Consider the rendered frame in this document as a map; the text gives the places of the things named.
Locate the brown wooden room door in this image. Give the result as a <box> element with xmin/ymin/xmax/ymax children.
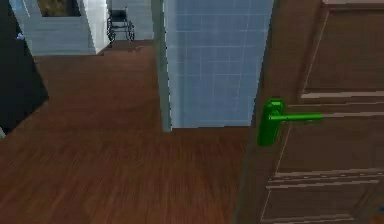
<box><xmin>233</xmin><ymin>0</ymin><xmax>384</xmax><ymax>224</ymax></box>

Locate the green door handle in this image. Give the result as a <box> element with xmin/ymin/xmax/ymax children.
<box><xmin>256</xmin><ymin>98</ymin><xmax>324</xmax><ymax>147</ymax></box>

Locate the framed picture on wall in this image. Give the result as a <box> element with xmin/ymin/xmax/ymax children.
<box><xmin>36</xmin><ymin>0</ymin><xmax>82</xmax><ymax>18</ymax></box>

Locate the black cabinet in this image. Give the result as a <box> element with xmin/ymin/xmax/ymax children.
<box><xmin>0</xmin><ymin>0</ymin><xmax>50</xmax><ymax>136</ymax></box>

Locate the black wheelchair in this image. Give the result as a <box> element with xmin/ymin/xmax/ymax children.
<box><xmin>106</xmin><ymin>7</ymin><xmax>136</xmax><ymax>43</ymax></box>

